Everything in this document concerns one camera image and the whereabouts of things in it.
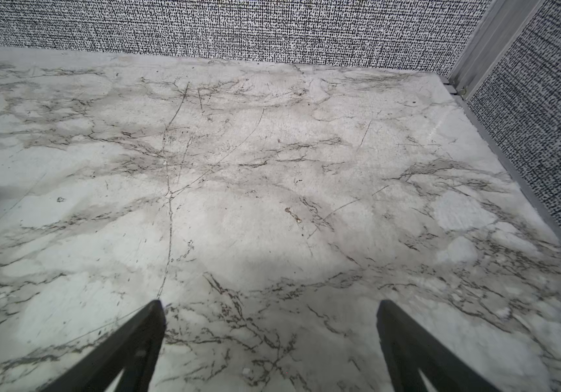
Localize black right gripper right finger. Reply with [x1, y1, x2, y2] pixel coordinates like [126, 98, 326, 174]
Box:
[377, 300, 497, 391]

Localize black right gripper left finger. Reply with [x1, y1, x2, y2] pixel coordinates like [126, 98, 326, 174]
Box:
[44, 300, 166, 391]

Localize aluminium corner frame post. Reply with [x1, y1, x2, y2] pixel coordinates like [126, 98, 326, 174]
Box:
[448, 0, 543, 101]

